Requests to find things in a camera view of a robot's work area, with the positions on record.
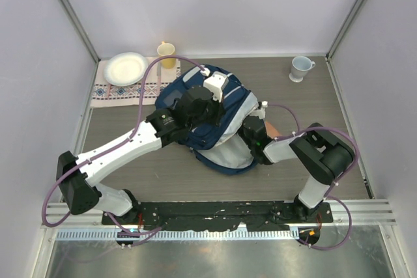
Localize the tan leather wallet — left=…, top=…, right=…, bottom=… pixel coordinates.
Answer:
left=265, top=121, right=281, bottom=138

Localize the yellow mug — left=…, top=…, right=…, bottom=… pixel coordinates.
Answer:
left=157, top=42, right=177, bottom=69

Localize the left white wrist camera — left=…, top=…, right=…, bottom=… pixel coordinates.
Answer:
left=200, top=67, right=229, bottom=102

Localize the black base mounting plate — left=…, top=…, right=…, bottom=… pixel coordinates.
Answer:
left=114, top=201, right=334, bottom=232

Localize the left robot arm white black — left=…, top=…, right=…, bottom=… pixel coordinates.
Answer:
left=56, top=86, right=225, bottom=225

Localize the aluminium frame rail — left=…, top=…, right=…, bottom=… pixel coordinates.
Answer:
left=46, top=199, right=397, bottom=226

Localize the navy blue student backpack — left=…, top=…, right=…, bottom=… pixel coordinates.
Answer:
left=154, top=64, right=261, bottom=176

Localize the white slotted cable duct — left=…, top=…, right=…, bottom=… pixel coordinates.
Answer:
left=56, top=227, right=299, bottom=241

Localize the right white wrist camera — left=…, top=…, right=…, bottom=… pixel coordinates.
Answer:
left=253, top=101, right=268, bottom=120

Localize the light blue footed cup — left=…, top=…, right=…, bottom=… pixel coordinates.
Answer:
left=289, top=56, right=316, bottom=83

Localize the pink handled table knife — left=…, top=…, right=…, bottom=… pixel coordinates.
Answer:
left=156, top=63, right=162, bottom=96

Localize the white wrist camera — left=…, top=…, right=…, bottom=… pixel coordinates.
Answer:
left=253, top=101, right=268, bottom=120
left=200, top=67, right=229, bottom=102

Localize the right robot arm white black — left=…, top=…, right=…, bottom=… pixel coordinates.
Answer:
left=238, top=116, right=358, bottom=223

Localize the patterned cloth placemat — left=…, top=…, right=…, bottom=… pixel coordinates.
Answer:
left=90, top=61, right=180, bottom=108

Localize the white paper plate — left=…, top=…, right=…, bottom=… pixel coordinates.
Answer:
left=103, top=52, right=149, bottom=87

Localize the pink handled fork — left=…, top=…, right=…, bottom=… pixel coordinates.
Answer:
left=106, top=83, right=111, bottom=99

